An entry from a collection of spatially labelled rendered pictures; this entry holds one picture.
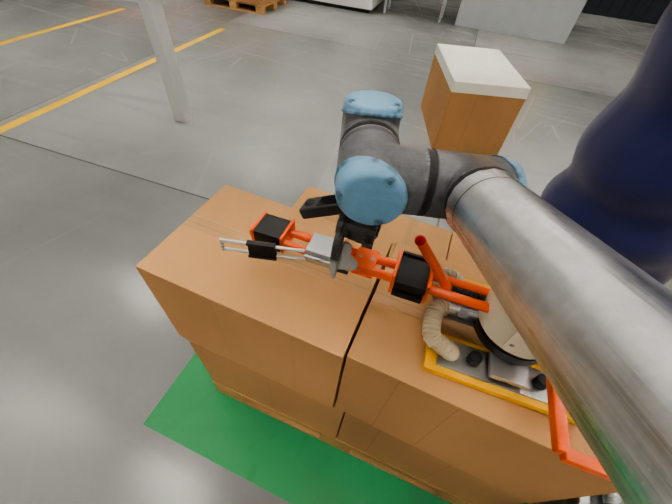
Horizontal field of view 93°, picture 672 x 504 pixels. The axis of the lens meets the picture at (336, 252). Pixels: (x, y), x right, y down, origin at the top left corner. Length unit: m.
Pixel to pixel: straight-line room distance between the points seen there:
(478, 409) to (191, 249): 0.81
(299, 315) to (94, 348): 1.47
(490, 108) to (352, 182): 1.74
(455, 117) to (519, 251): 1.80
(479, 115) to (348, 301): 1.51
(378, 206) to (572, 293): 0.24
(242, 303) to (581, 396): 0.73
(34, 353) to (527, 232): 2.20
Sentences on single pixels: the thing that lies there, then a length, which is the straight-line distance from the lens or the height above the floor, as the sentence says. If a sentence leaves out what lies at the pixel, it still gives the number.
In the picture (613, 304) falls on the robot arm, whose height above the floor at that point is 1.51.
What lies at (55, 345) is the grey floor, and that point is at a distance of 2.23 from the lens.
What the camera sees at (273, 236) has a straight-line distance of 0.77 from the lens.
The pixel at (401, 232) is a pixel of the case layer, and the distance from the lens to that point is 1.61.
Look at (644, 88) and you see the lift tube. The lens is 0.52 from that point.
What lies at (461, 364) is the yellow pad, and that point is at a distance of 0.80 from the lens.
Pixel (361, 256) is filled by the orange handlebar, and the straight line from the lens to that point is 0.74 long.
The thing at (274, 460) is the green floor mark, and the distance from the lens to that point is 1.67.
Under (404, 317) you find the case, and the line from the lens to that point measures 0.84.
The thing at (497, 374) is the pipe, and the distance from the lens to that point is 0.80.
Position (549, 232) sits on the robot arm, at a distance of 0.29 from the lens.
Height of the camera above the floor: 1.65
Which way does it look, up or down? 49 degrees down
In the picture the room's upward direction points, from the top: 6 degrees clockwise
